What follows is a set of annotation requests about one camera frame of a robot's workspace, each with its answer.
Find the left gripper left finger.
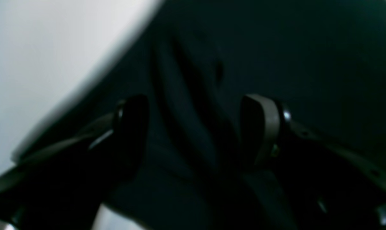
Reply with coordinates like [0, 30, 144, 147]
[0, 95, 149, 230]

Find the black T-shirt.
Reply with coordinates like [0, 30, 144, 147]
[15, 0, 386, 230]

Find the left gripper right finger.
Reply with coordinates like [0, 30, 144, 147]
[240, 94, 386, 230]

